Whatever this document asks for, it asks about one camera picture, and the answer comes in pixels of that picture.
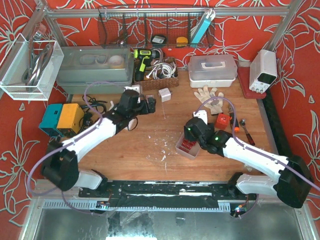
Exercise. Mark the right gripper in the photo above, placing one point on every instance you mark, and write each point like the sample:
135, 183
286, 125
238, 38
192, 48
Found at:
189, 136

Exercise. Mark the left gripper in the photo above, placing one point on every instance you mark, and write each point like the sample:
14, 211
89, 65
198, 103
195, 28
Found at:
151, 105

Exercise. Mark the white cube power socket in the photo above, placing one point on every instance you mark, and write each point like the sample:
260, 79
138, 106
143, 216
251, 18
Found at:
165, 94

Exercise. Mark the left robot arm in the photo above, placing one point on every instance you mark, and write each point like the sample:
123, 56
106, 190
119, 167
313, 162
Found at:
60, 165

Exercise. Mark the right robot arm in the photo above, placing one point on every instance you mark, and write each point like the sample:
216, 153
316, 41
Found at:
287, 178

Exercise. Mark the red springs in bin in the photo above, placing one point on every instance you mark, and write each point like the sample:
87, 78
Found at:
187, 145

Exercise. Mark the translucent plastic parts bin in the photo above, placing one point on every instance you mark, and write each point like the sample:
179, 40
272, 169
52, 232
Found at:
191, 154

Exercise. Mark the woven wicker basket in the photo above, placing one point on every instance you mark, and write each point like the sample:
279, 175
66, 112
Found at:
157, 84

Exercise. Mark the orange cube block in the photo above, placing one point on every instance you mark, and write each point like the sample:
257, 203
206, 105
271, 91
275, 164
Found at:
222, 121

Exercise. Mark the white lidded toolbox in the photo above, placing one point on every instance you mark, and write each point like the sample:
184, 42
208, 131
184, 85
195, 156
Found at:
214, 71

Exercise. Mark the grey plastic storage box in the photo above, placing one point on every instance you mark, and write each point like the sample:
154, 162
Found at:
84, 65

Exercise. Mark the yellow box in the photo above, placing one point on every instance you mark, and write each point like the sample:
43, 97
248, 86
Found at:
69, 120

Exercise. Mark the yellow tape measure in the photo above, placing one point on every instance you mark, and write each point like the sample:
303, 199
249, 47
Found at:
181, 42

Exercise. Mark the red mat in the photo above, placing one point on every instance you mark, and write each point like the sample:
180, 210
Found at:
243, 74

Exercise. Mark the white power supply unit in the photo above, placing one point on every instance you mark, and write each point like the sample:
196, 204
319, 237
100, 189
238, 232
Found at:
262, 71

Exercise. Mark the teal box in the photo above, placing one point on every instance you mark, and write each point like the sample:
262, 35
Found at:
50, 120

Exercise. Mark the blue tool case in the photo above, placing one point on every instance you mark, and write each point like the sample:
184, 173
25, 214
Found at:
200, 29

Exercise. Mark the clear acrylic hanging box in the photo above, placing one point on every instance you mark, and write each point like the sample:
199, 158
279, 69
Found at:
29, 71

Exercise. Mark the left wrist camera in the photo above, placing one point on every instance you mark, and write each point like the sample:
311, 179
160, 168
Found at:
135, 87

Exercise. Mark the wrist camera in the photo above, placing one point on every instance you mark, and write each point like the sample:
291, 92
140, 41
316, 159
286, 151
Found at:
135, 87
201, 114

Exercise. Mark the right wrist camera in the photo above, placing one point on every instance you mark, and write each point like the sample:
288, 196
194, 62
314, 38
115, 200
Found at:
201, 114

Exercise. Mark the metal bracket on glove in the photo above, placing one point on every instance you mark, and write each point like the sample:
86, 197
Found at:
214, 101

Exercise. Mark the orange handled pliers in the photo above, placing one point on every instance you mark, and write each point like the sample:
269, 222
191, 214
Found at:
234, 124

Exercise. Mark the green cordless drill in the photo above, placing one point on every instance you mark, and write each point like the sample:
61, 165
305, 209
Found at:
144, 57

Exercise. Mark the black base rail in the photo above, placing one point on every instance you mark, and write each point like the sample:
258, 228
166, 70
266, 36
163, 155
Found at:
167, 194

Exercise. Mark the black wire wall basket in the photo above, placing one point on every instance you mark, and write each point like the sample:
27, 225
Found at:
134, 25

